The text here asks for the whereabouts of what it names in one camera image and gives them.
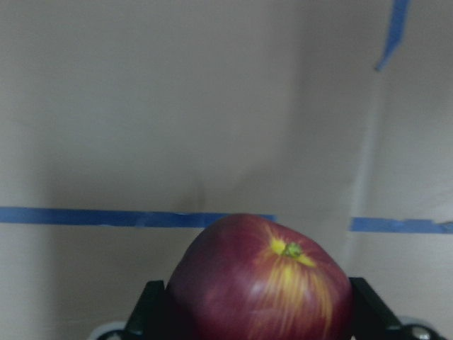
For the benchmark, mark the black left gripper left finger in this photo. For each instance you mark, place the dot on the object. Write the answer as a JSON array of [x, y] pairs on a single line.
[[151, 317]]

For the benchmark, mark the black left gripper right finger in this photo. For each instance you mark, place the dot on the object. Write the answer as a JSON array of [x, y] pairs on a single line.
[[372, 318]]

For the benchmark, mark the dark red apple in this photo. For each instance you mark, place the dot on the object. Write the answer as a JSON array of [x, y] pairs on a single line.
[[245, 277]]

